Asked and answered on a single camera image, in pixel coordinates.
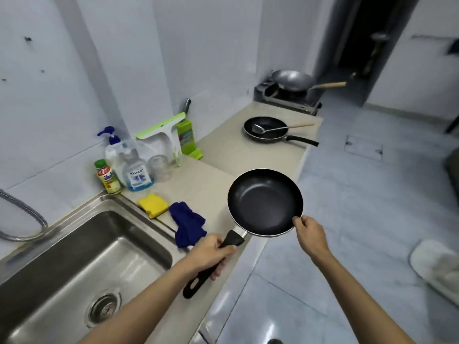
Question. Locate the person's right hand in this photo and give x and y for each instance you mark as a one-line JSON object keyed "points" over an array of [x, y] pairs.
{"points": [[311, 237]]}

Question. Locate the person's left hand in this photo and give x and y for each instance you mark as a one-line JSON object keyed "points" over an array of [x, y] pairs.
{"points": [[208, 253]]}

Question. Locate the person's left thumb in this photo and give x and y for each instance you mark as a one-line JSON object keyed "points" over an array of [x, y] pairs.
{"points": [[226, 247]]}

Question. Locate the person's right thumb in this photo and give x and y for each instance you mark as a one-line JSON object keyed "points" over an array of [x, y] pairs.
{"points": [[298, 222]]}

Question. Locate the black frying pan steel rim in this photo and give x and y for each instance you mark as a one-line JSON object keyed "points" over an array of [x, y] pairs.
{"points": [[264, 204]]}

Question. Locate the person's right forearm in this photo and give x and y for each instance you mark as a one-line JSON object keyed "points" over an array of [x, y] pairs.
{"points": [[353, 300]]}

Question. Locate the person's left forearm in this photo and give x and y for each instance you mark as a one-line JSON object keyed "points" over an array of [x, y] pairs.
{"points": [[136, 308]]}

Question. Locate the blue cloth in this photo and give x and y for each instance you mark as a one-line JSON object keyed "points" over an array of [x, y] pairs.
{"points": [[186, 223]]}

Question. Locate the yellow sponge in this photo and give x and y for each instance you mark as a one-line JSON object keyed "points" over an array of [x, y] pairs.
{"points": [[153, 205]]}

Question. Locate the floor drain cover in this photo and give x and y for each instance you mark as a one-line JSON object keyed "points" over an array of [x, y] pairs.
{"points": [[364, 147]]}

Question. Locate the clear glass jar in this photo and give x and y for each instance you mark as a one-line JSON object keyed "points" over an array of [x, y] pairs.
{"points": [[160, 168]]}

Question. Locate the blue liquid soap bottle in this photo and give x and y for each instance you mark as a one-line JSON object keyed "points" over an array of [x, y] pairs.
{"points": [[138, 173]]}

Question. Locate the green box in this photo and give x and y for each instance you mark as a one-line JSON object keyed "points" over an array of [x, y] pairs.
{"points": [[186, 137]]}

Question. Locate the gas stove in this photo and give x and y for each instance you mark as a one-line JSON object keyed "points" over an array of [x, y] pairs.
{"points": [[287, 98]]}

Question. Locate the green white window squeegee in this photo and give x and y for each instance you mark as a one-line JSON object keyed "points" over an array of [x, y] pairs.
{"points": [[161, 130]]}

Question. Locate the sink drain strainer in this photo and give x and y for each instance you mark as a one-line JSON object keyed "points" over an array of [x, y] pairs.
{"points": [[104, 307]]}

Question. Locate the green cap dish soap bottle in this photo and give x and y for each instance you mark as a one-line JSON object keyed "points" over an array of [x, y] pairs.
{"points": [[108, 177]]}

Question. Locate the white slipper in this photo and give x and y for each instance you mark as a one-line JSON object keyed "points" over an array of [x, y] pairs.
{"points": [[435, 266]]}

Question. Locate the stainless steel sink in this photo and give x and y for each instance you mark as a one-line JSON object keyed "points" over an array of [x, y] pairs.
{"points": [[82, 268]]}

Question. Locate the white pump bottle blue nozzle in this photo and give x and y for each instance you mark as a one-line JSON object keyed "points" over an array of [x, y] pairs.
{"points": [[114, 146]]}

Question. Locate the dark door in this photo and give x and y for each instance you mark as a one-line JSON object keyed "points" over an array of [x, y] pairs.
{"points": [[362, 35]]}

